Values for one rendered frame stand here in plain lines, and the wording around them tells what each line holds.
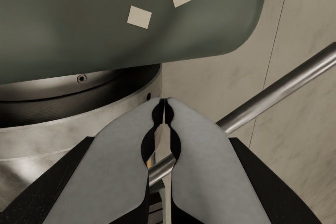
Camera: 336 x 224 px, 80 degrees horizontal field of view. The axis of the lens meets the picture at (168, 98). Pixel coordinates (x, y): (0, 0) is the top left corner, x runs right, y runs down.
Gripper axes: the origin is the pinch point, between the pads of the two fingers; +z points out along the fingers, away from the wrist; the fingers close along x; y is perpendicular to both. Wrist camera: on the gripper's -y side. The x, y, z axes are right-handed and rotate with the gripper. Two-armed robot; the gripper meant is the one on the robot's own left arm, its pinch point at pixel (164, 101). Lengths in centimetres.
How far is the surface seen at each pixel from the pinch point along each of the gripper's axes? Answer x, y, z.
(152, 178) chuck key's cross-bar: -1.0, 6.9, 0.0
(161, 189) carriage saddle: -3, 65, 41
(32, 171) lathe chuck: -13.3, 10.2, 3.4
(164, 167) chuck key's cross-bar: 0.0, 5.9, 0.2
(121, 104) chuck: -4.9, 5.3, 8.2
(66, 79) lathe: -10.8, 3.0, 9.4
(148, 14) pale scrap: -1.3, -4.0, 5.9
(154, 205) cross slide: -5, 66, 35
